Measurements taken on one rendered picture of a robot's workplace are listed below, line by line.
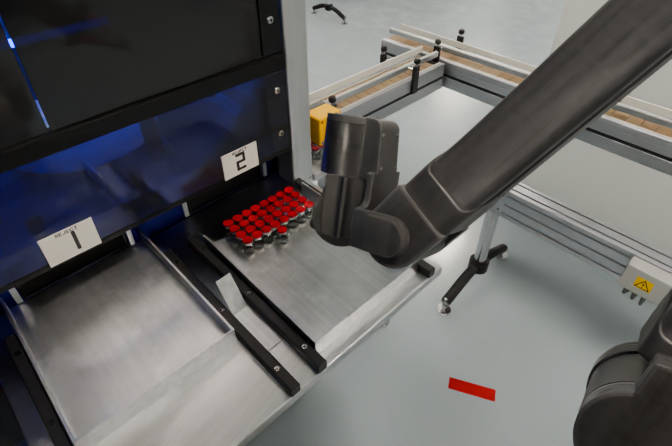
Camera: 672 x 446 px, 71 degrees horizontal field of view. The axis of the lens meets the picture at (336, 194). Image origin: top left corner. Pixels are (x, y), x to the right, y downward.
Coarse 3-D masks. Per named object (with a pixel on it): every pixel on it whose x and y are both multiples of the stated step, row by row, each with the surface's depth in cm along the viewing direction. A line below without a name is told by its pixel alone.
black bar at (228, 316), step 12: (168, 252) 93; (180, 264) 91; (192, 276) 88; (204, 288) 86; (216, 300) 84; (228, 312) 82; (240, 324) 80; (240, 336) 78; (252, 336) 78; (252, 348) 76; (264, 348) 76; (264, 360) 75; (276, 360) 75; (276, 372) 73; (288, 372) 73; (288, 384) 72
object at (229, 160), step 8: (248, 144) 96; (256, 144) 98; (232, 152) 94; (240, 152) 96; (248, 152) 97; (256, 152) 99; (224, 160) 94; (232, 160) 95; (248, 160) 98; (256, 160) 100; (224, 168) 95; (232, 168) 96; (248, 168) 99; (224, 176) 96; (232, 176) 97
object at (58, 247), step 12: (72, 228) 77; (84, 228) 79; (48, 240) 75; (60, 240) 77; (72, 240) 78; (84, 240) 80; (96, 240) 82; (48, 252) 76; (60, 252) 78; (72, 252) 79
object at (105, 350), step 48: (144, 240) 96; (48, 288) 88; (96, 288) 88; (144, 288) 88; (192, 288) 84; (48, 336) 80; (96, 336) 80; (144, 336) 80; (192, 336) 80; (48, 384) 73; (96, 384) 73; (144, 384) 73; (96, 432) 66
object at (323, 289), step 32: (224, 256) 91; (256, 256) 95; (288, 256) 95; (320, 256) 95; (352, 256) 95; (256, 288) 85; (288, 288) 88; (320, 288) 88; (352, 288) 88; (384, 288) 84; (288, 320) 80; (320, 320) 83; (352, 320) 81
